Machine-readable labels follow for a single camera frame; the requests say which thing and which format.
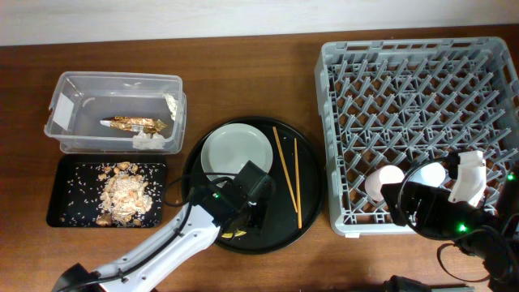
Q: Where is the pink plastic cup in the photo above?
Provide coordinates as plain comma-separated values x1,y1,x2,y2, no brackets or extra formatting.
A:
364,165,405,201

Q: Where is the yellow bowl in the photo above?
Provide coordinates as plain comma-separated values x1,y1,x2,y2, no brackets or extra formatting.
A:
221,230,247,240

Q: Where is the blue plastic cup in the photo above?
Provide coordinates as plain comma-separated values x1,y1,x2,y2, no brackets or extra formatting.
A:
410,162,446,187

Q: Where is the grey-green plate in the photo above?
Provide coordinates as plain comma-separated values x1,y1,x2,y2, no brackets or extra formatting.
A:
200,123,273,180

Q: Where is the wooden chopstick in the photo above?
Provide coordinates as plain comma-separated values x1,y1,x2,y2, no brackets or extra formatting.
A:
272,126,298,214
294,138,302,230

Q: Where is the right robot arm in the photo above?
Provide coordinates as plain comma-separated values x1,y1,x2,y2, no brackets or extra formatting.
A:
381,165,518,291

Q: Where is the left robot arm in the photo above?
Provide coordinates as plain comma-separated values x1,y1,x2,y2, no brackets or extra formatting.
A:
53,182,273,291

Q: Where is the grey dishwasher rack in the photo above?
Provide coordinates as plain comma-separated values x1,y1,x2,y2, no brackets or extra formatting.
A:
315,36,518,238

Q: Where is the round black tray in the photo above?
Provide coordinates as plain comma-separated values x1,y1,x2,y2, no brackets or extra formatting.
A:
182,116,325,256

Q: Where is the pile of food scraps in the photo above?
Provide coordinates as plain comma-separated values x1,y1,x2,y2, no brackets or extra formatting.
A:
95,161,153,227

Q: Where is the crumpled white tissue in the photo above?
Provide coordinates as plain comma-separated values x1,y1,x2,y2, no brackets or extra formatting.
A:
132,131,165,150

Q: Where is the gold foil wrapper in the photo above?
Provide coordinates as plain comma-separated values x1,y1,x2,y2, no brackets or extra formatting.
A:
100,116,167,133

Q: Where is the black rectangular tray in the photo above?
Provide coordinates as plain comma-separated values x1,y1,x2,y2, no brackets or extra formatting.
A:
46,154,168,228

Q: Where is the clear plastic bin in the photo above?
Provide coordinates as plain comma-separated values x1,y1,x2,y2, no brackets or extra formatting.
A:
44,71,187,154

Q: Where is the white label on bin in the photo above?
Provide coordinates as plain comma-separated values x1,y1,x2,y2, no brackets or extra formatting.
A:
52,93,75,131

